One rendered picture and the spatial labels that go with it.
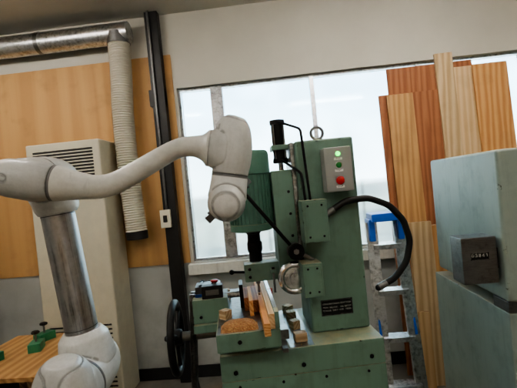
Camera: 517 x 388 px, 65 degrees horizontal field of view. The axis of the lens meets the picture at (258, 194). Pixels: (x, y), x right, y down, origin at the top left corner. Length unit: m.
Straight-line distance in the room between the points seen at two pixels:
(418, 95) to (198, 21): 1.66
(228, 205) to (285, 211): 0.53
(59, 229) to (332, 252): 0.93
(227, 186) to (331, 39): 2.23
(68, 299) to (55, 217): 0.25
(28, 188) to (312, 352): 1.02
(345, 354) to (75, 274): 0.93
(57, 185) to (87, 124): 2.15
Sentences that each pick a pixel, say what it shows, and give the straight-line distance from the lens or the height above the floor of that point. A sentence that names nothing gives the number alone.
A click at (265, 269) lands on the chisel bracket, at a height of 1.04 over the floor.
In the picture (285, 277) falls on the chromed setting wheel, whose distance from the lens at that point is 1.50.
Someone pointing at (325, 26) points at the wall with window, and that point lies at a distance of 3.18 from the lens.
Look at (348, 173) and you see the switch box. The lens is 1.48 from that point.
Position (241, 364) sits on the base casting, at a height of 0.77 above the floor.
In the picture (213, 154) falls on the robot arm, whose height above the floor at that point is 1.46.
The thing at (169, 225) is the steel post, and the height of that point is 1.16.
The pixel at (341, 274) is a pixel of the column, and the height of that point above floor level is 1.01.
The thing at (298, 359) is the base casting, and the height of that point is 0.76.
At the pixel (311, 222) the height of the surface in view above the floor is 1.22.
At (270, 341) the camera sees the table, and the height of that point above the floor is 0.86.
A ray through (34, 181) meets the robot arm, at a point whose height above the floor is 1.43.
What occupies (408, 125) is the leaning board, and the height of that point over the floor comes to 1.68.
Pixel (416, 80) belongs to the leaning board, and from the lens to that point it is 3.12.
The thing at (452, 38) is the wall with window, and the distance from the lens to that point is 3.35.
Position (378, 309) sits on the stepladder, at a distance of 2.35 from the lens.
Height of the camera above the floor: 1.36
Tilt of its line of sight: 1 degrees down
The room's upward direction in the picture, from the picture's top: 6 degrees counter-clockwise
